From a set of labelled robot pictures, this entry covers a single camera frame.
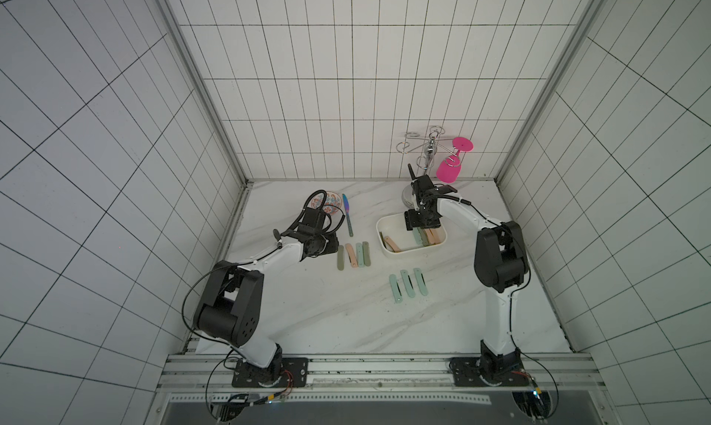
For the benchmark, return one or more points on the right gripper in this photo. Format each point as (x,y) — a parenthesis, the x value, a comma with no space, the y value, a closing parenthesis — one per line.
(420,184)

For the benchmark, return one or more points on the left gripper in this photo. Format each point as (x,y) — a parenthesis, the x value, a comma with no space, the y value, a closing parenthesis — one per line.
(332,245)

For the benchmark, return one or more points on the pink folding fruit knife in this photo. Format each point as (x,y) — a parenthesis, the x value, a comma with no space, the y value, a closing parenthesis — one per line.
(352,255)

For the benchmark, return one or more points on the olive folding fruit knife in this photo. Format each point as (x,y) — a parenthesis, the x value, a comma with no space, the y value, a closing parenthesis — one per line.
(366,254)

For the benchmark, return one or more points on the mint folding fruit knife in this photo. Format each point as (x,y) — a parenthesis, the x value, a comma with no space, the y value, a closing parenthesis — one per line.
(421,283)

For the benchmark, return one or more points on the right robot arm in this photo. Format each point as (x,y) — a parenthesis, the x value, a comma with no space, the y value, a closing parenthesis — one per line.
(500,263)

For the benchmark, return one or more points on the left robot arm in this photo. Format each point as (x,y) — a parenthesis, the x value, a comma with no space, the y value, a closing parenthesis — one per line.
(230,306)

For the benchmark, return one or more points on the olive knife in box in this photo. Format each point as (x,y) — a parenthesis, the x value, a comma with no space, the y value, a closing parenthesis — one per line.
(384,242)
(424,238)

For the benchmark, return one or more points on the white plastic storage box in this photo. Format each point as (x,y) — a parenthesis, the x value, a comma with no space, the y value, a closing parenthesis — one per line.
(394,227)

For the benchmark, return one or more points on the iridescent butter knife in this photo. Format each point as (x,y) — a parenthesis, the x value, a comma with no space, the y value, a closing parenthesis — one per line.
(347,212)

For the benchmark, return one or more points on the pink wine glass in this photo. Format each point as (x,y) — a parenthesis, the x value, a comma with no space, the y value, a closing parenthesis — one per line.
(449,170)

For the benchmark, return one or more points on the chrome glass holder stand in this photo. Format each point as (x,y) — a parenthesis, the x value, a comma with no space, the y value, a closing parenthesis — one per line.
(425,145)

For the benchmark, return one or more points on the left base plate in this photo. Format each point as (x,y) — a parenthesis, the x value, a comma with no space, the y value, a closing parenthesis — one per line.
(269,372)

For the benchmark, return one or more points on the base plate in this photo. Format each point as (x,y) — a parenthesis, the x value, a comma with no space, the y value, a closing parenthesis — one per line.
(471,372)
(269,372)

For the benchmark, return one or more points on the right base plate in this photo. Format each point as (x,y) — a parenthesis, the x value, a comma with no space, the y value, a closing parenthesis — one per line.
(471,372)

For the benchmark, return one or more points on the aluminium mounting rail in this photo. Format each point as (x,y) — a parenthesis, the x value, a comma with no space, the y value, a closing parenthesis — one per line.
(371,373)

